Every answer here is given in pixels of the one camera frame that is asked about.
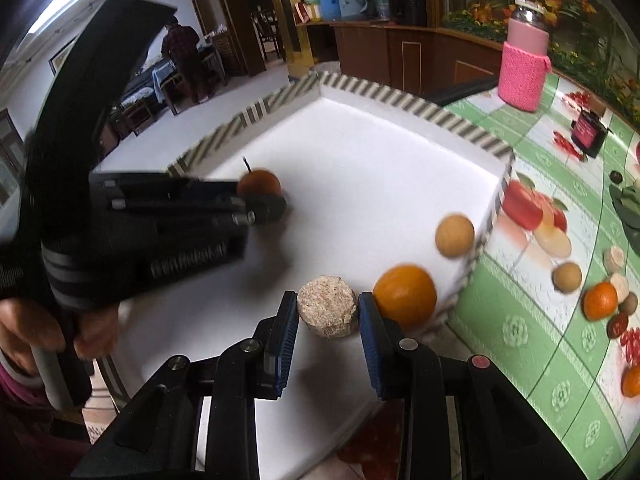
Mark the white tray with striped rim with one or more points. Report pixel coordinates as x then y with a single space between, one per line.
350 170

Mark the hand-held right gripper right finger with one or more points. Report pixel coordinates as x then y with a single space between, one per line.
371 350

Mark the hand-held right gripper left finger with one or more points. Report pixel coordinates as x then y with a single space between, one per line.
286 350

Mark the dark metal pot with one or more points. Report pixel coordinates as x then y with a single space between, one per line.
410 0

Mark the pink bottle with knitted sleeve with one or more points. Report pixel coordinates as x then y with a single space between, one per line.
525 60

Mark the small dark fruit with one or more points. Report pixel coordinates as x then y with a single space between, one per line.
616 177

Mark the dark wooden chair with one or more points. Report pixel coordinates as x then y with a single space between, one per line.
267 30

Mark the beige puffed grain cake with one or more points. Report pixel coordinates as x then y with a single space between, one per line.
327 305
621 287
614 259

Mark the tan round fruit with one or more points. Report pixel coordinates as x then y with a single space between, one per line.
567 277
454 236

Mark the person's left hand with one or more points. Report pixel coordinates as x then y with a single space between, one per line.
25 330

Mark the brown round fruit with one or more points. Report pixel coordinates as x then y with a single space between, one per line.
630 306

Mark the green fruit-print tablecloth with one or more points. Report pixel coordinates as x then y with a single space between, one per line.
525 360

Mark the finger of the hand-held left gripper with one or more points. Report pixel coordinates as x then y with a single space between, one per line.
210 187
265 208

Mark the red and white box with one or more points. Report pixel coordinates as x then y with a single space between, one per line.
306 11

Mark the green leaves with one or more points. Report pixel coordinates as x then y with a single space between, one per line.
625 210

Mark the framed wall picture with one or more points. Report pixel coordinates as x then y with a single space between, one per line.
62 57

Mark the small pink black device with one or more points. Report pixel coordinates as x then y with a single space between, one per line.
590 132

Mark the red jujube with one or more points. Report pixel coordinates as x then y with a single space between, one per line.
617 326

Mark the orange with stem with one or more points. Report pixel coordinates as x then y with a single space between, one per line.
258 183

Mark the wooden counter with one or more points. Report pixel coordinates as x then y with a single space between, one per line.
400 55

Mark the dining table with blue cloth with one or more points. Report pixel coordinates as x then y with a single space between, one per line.
166 74

